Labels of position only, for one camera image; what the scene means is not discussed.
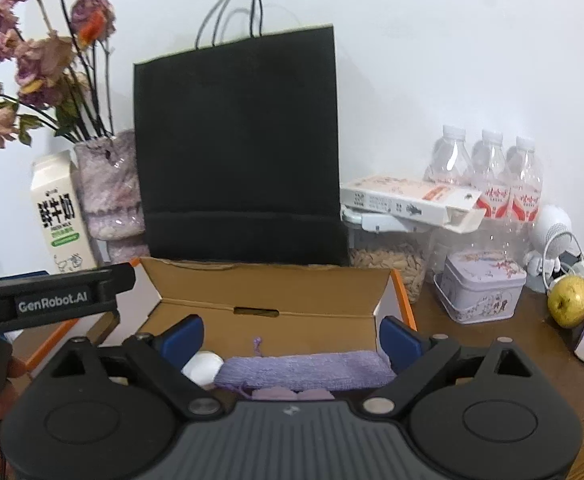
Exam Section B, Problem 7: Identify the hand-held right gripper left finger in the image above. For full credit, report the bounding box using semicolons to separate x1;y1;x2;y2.
46;315;225;418

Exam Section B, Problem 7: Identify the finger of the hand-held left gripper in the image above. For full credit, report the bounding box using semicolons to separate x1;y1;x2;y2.
96;262;137;328

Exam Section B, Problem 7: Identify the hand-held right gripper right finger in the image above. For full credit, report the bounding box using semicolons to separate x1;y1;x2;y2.
357;316;548;418

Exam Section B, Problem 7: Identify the white jar lid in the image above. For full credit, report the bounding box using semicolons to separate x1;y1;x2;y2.
182;351;223;388

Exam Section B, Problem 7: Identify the purple drawstring pouch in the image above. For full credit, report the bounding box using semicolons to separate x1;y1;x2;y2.
214;337;395;392

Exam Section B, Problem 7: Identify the red cardboard box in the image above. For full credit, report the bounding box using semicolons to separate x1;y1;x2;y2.
14;255;417;396

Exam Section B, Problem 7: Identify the fluffy purple cloth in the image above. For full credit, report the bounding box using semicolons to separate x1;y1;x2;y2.
251;386;333;402

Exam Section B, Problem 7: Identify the person's left hand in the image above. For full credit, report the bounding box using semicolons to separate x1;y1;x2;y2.
0;357;25;476

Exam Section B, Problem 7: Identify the clear seed container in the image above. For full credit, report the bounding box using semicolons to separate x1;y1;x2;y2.
342;207;430;304

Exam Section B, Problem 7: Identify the white green milk carton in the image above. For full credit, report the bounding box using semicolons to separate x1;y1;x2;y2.
30;150;100;275

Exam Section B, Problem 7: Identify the mottled purple vase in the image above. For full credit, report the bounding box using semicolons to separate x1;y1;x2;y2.
74;130;150;263

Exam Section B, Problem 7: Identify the floral tin box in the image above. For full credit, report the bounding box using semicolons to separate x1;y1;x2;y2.
433;250;527;324

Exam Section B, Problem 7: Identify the long white carton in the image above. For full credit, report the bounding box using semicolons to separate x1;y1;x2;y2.
341;175;488;235

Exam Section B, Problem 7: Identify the black paper bag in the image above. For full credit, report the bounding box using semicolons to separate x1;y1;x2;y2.
132;0;350;267

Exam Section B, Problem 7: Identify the green apple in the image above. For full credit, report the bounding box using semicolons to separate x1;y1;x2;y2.
547;275;584;329

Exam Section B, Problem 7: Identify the clear water bottle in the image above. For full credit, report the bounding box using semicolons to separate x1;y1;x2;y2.
469;129;510;216
424;125;473;186
506;135;544;223

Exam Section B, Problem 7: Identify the dried rose bouquet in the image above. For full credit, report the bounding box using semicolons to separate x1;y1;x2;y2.
0;0;117;150

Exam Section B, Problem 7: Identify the small white camera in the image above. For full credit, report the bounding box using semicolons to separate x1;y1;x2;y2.
526;205;573;277

